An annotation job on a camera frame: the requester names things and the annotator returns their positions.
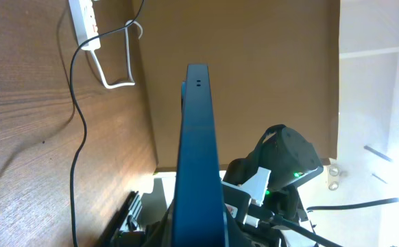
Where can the blue Galaxy smartphone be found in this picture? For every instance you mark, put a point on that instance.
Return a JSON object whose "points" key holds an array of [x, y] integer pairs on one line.
{"points": [[199, 217]]}

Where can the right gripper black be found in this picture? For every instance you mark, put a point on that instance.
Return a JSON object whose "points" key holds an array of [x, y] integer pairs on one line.
{"points": [[248, 223]]}

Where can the white power strip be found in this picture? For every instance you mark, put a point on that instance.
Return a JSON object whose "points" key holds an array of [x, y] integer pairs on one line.
{"points": [[84, 20]]}

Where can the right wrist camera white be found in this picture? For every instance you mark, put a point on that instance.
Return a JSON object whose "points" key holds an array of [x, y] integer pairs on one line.
{"points": [[256, 186]]}

